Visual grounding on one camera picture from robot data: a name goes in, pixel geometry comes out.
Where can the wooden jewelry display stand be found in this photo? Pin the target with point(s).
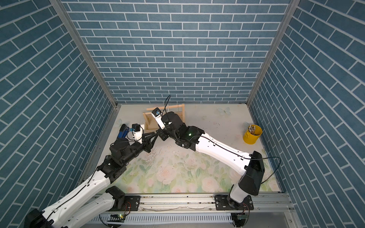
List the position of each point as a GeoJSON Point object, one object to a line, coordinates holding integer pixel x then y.
{"type": "Point", "coordinates": [151, 124]}

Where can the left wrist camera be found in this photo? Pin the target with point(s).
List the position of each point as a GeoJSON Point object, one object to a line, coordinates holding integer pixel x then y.
{"type": "Point", "coordinates": [137, 132]}

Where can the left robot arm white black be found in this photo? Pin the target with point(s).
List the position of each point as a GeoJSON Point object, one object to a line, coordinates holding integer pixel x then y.
{"type": "Point", "coordinates": [95, 195]}

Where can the right green circuit board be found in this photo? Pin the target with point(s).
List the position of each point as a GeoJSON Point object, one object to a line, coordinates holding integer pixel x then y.
{"type": "Point", "coordinates": [242, 216]}

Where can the yellow cup with pens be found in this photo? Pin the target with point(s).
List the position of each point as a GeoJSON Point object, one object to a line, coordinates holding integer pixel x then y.
{"type": "Point", "coordinates": [252, 134]}

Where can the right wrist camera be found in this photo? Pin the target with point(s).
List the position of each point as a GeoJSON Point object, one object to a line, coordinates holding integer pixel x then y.
{"type": "Point", "coordinates": [157, 114]}

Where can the green circuit board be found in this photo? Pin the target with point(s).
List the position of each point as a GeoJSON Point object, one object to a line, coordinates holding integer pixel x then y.
{"type": "Point", "coordinates": [117, 218]}
{"type": "Point", "coordinates": [242, 216]}

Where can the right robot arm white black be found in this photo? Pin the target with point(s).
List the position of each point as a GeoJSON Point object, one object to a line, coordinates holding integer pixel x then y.
{"type": "Point", "coordinates": [249, 165]}

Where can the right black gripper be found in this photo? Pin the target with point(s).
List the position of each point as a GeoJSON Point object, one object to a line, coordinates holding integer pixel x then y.
{"type": "Point", "coordinates": [161, 133]}

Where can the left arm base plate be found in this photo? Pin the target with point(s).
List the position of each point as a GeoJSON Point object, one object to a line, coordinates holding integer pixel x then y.
{"type": "Point", "coordinates": [127, 203]}

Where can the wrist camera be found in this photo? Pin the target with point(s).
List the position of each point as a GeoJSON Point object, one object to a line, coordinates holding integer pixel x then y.
{"type": "Point", "coordinates": [157, 114]}
{"type": "Point", "coordinates": [137, 132]}

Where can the left green circuit board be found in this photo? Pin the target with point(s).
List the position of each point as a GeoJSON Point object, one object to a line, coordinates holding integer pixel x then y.
{"type": "Point", "coordinates": [117, 218]}

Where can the blue stapler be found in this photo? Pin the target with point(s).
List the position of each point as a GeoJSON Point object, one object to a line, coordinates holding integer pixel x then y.
{"type": "Point", "coordinates": [123, 131]}

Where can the white slotted cable duct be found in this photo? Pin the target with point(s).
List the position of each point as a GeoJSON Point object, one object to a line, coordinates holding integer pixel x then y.
{"type": "Point", "coordinates": [162, 218]}

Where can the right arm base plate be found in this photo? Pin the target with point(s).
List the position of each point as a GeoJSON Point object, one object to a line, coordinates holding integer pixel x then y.
{"type": "Point", "coordinates": [224, 203]}

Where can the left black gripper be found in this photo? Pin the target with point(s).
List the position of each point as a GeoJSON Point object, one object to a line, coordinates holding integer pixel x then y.
{"type": "Point", "coordinates": [146, 143]}

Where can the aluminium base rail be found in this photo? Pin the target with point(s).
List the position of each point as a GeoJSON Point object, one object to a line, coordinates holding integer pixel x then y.
{"type": "Point", "coordinates": [204, 202]}

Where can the floral table mat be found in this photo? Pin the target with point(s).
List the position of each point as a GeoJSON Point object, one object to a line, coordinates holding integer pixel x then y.
{"type": "Point", "coordinates": [169, 168]}

